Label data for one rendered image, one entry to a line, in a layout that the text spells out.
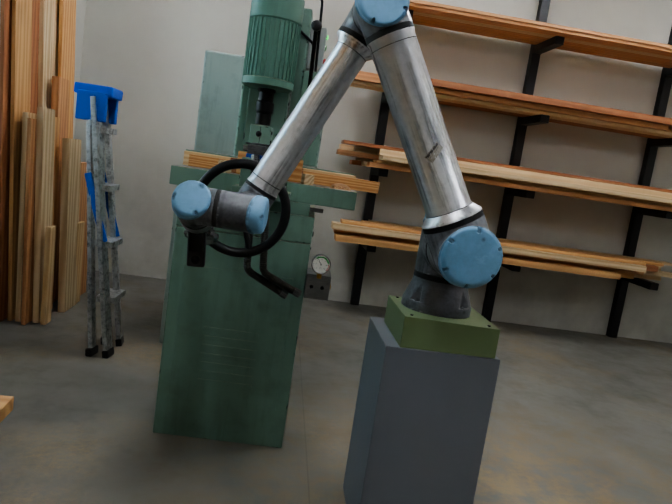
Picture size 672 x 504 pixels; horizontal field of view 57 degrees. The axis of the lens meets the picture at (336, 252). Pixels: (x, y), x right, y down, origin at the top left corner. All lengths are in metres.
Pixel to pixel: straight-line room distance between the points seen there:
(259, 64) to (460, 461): 1.35
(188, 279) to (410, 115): 0.98
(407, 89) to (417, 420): 0.82
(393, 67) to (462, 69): 3.21
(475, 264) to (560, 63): 3.55
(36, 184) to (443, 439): 2.31
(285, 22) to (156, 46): 2.51
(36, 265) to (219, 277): 1.45
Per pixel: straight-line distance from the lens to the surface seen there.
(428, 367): 1.61
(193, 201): 1.45
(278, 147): 1.57
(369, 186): 2.17
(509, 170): 4.23
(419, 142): 1.45
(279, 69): 2.11
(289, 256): 2.03
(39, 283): 3.35
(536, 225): 4.83
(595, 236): 5.03
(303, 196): 2.01
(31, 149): 3.25
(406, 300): 1.68
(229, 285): 2.06
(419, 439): 1.68
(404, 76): 1.45
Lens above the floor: 0.97
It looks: 8 degrees down
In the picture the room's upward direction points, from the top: 8 degrees clockwise
